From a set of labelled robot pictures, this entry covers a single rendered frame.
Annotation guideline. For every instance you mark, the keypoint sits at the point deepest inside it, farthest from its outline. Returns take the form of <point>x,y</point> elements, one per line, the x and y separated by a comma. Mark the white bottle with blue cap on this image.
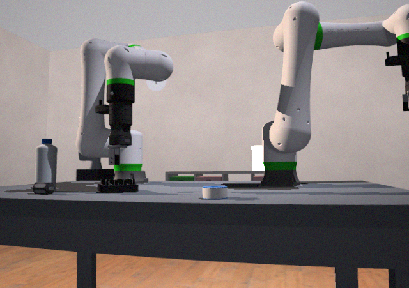
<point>46,162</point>

